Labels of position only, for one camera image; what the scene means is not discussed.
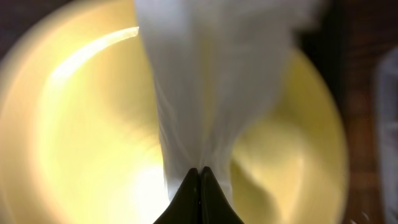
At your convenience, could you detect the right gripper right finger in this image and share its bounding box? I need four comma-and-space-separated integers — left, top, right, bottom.
200, 167, 244, 224

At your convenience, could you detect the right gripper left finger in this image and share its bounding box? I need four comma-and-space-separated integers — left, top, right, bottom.
154, 168, 199, 224

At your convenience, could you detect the yellow round plate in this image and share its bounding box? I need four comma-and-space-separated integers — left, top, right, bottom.
1, 1, 348, 224

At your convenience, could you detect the white paper napkin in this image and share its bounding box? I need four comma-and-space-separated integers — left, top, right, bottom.
134, 0, 327, 200

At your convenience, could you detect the dark brown serving tray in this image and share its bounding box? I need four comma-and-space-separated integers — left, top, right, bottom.
301, 19, 343, 107

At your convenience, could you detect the clear plastic bin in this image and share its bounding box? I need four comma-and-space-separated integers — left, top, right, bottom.
375, 48, 397, 224

